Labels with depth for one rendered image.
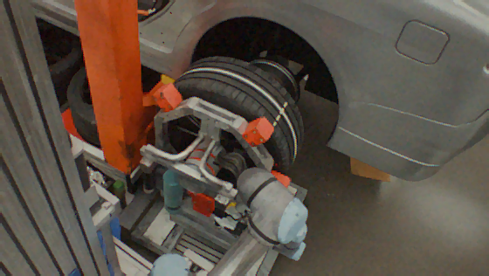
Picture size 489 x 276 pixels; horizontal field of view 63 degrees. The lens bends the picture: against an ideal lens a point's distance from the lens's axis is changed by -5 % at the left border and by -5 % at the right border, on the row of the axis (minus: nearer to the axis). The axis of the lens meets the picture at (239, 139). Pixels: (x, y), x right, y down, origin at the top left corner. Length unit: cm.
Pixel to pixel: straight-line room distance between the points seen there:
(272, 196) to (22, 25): 76
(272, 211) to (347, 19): 87
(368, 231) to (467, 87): 138
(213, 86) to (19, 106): 108
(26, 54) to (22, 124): 12
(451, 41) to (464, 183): 195
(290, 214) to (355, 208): 181
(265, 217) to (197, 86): 73
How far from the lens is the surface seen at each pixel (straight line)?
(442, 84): 177
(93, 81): 181
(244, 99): 164
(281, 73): 208
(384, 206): 301
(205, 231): 240
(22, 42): 64
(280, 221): 112
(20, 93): 68
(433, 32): 166
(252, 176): 117
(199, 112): 163
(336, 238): 274
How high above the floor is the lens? 230
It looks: 49 degrees down
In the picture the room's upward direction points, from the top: 11 degrees clockwise
